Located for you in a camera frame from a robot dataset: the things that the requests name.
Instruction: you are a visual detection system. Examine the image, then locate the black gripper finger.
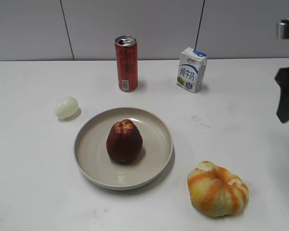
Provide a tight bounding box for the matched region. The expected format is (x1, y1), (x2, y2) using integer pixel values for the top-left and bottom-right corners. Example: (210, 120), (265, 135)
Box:
(275, 67), (289, 123)

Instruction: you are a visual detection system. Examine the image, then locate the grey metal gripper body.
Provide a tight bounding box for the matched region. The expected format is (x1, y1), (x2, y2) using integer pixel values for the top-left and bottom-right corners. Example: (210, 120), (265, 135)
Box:
(276, 19), (289, 39)

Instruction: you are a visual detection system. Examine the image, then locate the dark red apple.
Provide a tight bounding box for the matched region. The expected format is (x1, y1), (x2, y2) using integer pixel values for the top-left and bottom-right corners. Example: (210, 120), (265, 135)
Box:
(106, 119), (143, 163)

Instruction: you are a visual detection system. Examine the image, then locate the beige round plate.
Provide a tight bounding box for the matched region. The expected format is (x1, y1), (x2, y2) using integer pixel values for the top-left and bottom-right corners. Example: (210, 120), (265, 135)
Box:
(74, 107), (175, 191)

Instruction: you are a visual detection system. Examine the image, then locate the white milk carton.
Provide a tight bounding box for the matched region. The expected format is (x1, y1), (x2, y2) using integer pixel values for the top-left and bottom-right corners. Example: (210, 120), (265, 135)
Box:
(177, 47), (207, 93)

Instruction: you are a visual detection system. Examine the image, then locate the red soda can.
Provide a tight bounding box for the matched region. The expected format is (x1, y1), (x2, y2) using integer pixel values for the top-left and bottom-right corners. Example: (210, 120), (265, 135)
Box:
(115, 35), (138, 92)

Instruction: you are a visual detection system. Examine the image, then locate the white peeled egg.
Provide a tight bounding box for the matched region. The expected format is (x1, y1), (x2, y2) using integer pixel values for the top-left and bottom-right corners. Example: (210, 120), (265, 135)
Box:
(55, 96), (79, 119)

